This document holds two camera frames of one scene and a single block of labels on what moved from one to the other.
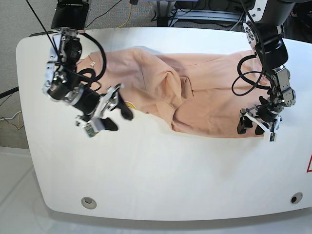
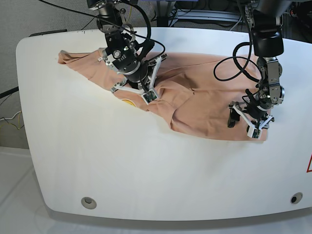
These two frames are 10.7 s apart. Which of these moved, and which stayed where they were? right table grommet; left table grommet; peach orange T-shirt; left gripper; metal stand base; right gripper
Moved: right gripper; left gripper; peach orange T-shirt
Stayed: metal stand base; right table grommet; left table grommet
